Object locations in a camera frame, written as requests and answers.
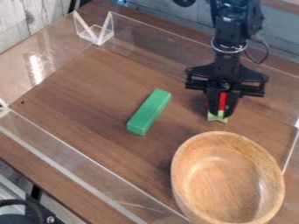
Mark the red plush toy green stem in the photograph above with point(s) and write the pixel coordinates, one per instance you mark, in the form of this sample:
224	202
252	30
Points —
219	117

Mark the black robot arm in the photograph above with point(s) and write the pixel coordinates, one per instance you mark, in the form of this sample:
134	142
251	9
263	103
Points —
238	21

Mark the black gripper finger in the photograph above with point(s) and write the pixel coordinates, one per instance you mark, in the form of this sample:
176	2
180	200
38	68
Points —
231	103
214	100

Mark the green rectangular block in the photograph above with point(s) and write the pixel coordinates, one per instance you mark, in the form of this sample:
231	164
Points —
147	113

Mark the clear acrylic corner bracket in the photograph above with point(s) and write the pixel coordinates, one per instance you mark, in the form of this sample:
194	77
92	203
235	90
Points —
96	34

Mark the clear acrylic back wall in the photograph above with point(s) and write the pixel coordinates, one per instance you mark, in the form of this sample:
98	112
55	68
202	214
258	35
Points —
171	53

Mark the black clamp with bolt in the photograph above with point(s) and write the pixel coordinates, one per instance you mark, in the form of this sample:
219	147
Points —
39	213

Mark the clear acrylic front wall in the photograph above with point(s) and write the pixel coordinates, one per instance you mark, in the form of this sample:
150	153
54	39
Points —
94	192

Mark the oval wooden bowl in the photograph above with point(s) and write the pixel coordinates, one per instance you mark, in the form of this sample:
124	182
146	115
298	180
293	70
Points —
227	181

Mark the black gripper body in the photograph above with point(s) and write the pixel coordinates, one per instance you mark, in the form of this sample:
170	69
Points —
228	78

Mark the clear acrylic wall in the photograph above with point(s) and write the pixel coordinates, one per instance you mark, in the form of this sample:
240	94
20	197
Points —
94	192
171	53

